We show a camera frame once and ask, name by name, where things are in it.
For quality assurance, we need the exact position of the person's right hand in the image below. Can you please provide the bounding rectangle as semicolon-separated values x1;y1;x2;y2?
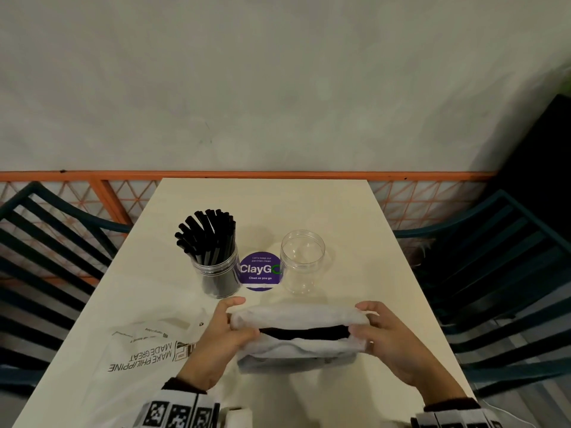
348;300;465;406

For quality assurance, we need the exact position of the person's left hand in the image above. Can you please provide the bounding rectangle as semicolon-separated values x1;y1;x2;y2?
177;297;261;391

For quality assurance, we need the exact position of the white bag of black straws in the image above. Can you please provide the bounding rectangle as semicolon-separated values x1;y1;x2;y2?
229;303;372;375

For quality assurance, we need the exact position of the clear plastic jar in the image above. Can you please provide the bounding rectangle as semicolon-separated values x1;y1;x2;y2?
191;248;242;299
280;230;326;295

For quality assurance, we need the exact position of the round purple sticker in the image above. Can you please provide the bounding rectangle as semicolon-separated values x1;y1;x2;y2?
239;251;284;292

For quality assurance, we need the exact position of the bunch of black straws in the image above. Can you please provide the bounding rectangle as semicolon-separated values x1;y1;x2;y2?
174;209;237;295

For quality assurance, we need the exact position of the white printed plastic bag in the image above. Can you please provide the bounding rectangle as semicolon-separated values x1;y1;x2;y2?
91;306;211;397

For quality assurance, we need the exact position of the black white marker wristband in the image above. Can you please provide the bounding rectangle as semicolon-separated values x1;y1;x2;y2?
410;407;504;428
133;390;222;428

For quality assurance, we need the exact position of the teal metal chair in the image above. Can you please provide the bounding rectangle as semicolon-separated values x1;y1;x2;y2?
0;181;134;397
394;189;571;399

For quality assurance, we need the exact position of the orange mesh railing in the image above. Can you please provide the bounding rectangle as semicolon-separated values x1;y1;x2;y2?
0;170;497;286

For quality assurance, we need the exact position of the white cable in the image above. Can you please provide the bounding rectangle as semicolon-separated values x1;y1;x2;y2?
478;398;516;426

